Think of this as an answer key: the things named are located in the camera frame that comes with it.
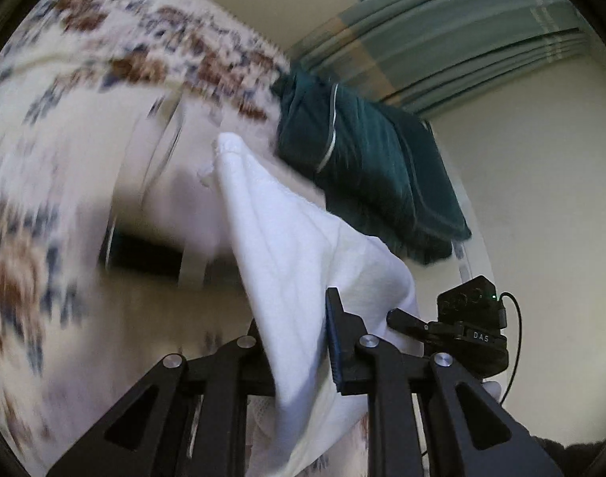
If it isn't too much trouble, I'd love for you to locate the white small garment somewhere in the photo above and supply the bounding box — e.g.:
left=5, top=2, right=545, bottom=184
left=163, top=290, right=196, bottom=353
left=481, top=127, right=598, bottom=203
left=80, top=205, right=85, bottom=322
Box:
left=212, top=132, right=421, bottom=476

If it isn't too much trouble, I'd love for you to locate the dark green pillow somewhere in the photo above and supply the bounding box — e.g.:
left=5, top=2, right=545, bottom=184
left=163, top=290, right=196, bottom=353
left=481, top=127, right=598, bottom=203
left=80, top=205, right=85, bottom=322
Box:
left=271, top=71, right=472, bottom=265

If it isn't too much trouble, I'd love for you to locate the floral bed blanket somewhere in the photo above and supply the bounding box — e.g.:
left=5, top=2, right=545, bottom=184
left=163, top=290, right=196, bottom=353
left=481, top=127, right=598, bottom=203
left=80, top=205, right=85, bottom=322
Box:
left=0, top=0, right=322, bottom=476

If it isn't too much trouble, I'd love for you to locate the green striped curtain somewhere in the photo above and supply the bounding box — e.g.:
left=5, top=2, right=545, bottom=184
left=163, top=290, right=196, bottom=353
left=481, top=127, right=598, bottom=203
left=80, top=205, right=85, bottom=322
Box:
left=289, top=0, right=589, bottom=115

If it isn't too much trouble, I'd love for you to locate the black cable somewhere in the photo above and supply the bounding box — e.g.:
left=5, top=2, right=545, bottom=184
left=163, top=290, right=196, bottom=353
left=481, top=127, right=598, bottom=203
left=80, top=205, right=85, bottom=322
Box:
left=496, top=291, right=525, bottom=406

